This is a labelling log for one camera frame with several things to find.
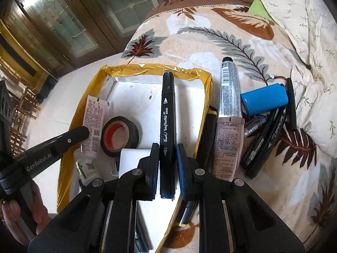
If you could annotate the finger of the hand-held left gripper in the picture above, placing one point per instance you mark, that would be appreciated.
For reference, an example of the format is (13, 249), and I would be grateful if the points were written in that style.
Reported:
(73, 137)

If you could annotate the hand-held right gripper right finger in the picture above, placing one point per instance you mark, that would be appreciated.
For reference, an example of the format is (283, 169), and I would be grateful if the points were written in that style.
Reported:
(184, 176)

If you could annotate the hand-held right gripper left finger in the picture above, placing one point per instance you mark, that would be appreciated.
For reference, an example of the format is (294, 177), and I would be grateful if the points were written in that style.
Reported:
(154, 174)

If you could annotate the small pink tube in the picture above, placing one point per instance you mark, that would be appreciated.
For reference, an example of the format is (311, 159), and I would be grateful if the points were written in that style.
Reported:
(92, 121)

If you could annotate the white bottle green label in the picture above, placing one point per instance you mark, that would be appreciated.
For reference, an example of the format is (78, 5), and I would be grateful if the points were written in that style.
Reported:
(87, 170)

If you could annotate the black tape roll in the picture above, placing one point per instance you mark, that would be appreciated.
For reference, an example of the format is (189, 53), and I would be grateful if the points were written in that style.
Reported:
(134, 133)

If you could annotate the black marker blue end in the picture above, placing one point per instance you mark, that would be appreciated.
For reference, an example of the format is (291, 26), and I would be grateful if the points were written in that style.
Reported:
(167, 116)

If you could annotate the white foam box yellow tape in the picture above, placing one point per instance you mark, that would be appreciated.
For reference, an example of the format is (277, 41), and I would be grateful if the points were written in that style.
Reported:
(131, 95)

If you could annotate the clear plastic pen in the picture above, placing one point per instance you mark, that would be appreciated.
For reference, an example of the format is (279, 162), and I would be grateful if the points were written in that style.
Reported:
(254, 126)

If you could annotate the thick black marker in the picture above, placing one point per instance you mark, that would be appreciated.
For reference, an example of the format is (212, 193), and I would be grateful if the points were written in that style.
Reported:
(273, 134)

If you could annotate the person's left hand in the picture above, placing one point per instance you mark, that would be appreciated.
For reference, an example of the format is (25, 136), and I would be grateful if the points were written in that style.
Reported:
(43, 210)

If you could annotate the long black gold pen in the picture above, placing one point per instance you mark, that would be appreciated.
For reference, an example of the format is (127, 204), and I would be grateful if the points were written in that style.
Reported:
(206, 142)

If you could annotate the large pink tube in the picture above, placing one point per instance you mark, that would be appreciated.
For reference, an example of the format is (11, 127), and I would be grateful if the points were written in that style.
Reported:
(227, 147)

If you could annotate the wooden chair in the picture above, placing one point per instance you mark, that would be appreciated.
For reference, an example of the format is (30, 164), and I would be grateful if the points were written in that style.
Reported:
(26, 102)

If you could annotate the yellow wooden cabinet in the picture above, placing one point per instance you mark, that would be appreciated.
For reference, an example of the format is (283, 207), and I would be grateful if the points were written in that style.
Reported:
(21, 58)

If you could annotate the grey tube black cap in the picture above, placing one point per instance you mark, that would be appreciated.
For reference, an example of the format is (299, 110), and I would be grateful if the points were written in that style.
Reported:
(229, 92)

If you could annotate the blue battery pack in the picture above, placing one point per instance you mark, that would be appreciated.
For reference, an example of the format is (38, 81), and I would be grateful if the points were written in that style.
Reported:
(263, 98)

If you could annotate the wooden glass door cabinet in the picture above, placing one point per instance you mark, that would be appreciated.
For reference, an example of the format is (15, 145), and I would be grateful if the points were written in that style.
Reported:
(79, 18)

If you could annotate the thin black stick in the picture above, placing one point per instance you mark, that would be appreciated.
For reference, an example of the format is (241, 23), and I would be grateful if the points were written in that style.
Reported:
(291, 105)

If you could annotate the leaf printed blanket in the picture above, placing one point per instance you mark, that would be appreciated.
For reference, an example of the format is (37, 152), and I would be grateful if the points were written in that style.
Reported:
(210, 44)

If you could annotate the plain green pillow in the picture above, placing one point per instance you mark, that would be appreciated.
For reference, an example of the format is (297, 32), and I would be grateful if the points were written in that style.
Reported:
(259, 8)

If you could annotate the white floral quilt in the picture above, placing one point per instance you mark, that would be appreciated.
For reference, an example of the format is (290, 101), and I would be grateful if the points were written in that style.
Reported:
(302, 18)

